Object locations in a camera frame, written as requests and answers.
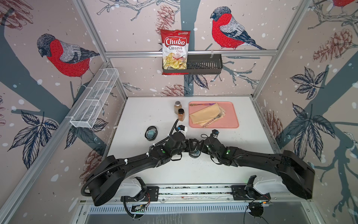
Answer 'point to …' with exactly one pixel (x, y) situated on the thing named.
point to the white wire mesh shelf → (86, 113)
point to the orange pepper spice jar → (181, 115)
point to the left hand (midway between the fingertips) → (198, 141)
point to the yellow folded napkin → (208, 114)
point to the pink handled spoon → (196, 104)
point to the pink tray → (213, 114)
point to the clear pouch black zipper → (151, 128)
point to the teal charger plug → (150, 134)
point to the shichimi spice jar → (177, 106)
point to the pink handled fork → (218, 116)
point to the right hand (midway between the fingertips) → (199, 144)
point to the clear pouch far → (194, 147)
